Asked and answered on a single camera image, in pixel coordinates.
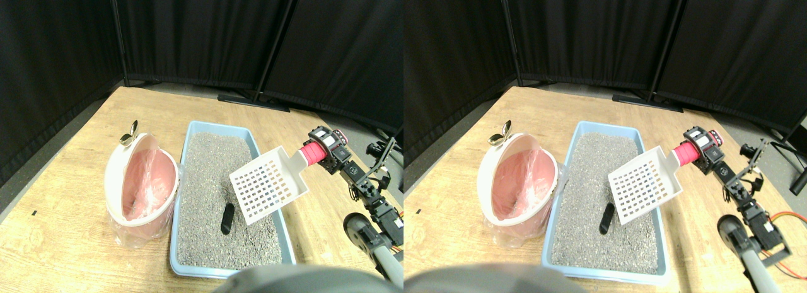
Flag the white scoop with red handle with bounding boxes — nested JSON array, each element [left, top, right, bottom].
[[229, 142, 328, 226], [608, 142, 702, 226]]

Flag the black curtain stand pole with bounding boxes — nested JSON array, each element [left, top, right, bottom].
[[254, 0, 298, 96], [648, 0, 688, 96], [108, 0, 129, 86], [499, 0, 523, 86]]

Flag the blue litter tray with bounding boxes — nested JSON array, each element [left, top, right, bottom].
[[169, 120, 297, 279], [542, 120, 670, 286]]

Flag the white bin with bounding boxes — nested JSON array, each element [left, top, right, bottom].
[[477, 120, 562, 248], [103, 120, 183, 250]]

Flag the black bracket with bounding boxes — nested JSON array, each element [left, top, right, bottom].
[[364, 137, 398, 183], [739, 137, 771, 183]]

